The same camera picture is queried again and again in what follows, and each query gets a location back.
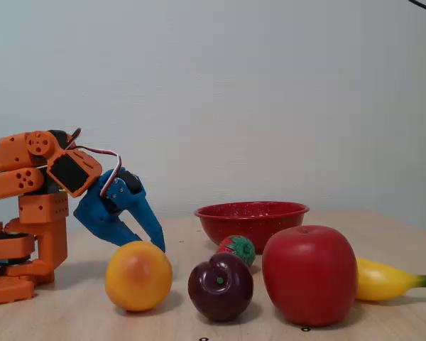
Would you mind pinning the dark purple toy plum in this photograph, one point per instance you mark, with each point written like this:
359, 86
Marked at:
220, 291

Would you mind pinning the red toy strawberry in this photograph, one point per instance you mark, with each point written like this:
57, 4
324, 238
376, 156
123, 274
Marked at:
239, 247

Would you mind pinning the yellow orange toy peach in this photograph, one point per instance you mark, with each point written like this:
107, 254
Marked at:
138, 277

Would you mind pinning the red speckled enamel bowl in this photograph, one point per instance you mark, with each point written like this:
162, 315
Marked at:
252, 223

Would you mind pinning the red toy apple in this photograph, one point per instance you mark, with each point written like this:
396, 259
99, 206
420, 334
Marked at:
309, 277

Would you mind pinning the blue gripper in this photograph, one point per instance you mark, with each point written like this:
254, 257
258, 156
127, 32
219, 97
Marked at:
99, 212

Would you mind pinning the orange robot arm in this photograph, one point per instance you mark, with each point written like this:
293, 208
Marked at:
7, 156

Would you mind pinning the yellow toy banana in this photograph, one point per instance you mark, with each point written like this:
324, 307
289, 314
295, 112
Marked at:
383, 282

